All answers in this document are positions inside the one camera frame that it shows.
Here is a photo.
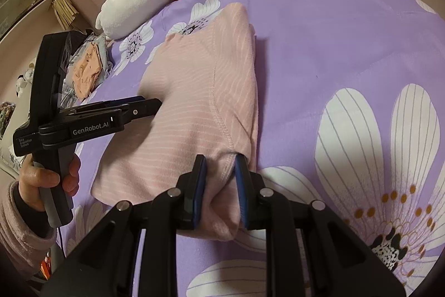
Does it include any blue cable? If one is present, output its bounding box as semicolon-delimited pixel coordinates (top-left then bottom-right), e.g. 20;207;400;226
56;227;68;260

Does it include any pile of clothes orange top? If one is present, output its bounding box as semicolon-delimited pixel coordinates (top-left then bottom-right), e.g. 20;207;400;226
57;33;115;107

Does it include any yellowish paper stack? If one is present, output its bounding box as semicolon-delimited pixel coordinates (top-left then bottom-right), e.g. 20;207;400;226
51;0;80;30

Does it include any person's left forearm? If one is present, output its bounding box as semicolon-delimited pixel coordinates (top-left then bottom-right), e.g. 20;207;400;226
0;180;58;272

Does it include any small orange object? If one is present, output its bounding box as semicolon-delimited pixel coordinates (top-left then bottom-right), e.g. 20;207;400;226
39;255;54;282

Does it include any patterned round bundle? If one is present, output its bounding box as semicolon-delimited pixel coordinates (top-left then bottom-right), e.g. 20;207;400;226
0;101;16;139

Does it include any pink ribbed garment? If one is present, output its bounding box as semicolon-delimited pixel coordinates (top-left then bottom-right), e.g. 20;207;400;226
92;3;260;242

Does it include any person's left hand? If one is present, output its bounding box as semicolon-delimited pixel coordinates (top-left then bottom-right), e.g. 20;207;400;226
19;155;83;211

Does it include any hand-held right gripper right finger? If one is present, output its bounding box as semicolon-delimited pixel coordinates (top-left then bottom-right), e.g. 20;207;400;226
234;153;407;297

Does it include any peach cloth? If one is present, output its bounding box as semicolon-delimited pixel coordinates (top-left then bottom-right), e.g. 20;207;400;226
71;43;105;101

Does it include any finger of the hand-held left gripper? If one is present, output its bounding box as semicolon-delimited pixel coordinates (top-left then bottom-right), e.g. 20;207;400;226
69;98;162;122
83;95;147;105

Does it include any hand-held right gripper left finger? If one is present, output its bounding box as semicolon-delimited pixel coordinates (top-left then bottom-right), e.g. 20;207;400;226
40;154;208;297

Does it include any small white plush toy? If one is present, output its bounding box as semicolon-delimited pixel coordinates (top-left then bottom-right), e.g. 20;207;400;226
15;58;37;98

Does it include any purple floral bed sheet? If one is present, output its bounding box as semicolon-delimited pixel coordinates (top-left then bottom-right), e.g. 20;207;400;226
61;0;445;297

